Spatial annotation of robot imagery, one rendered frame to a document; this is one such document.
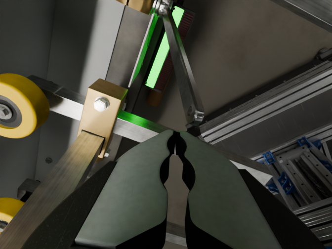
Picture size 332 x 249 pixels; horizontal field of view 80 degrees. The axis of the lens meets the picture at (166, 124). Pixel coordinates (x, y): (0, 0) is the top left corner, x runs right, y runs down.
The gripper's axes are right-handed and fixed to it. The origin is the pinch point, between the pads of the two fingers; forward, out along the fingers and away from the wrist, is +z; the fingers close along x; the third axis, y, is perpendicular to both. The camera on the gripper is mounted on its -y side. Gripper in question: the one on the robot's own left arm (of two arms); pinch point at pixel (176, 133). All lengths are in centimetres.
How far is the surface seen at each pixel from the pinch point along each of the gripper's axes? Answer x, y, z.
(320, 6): 15.4, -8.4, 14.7
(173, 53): -0.4, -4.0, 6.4
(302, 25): 63, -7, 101
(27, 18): -27.8, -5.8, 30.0
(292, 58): 63, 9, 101
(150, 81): -4.8, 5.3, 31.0
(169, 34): -0.8, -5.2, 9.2
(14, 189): -44, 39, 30
